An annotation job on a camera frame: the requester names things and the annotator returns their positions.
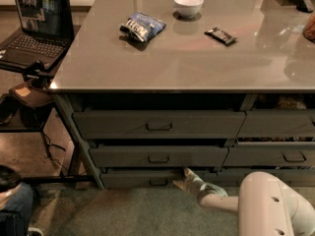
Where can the black pouch with note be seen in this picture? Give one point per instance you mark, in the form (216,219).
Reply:
(30,96)

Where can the black laptop stand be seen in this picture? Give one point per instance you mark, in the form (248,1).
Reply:
(28,119)

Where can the black candy bar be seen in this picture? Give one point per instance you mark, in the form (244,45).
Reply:
(221,36)

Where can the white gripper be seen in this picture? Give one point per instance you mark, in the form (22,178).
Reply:
(196,185)

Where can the grey drawer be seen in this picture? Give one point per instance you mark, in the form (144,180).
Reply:
(158,124)
(278,123)
(294,178)
(273,154)
(158,156)
(141,178)

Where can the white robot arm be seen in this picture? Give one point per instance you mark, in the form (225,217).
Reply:
(265,205)

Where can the blue chip bag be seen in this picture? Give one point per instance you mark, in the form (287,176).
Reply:
(142,27)

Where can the black laptop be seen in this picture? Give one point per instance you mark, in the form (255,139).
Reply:
(46,34)

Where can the person leg in jeans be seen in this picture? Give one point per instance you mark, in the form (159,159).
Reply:
(16,198)

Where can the brown object at right edge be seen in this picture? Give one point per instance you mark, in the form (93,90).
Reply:
(309,29)

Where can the grey cabinet frame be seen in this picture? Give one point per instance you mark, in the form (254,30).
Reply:
(68,104)

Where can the white shoe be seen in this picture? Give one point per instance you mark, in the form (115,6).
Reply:
(35,232)

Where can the white bowl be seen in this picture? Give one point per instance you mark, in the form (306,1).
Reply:
(188,8)

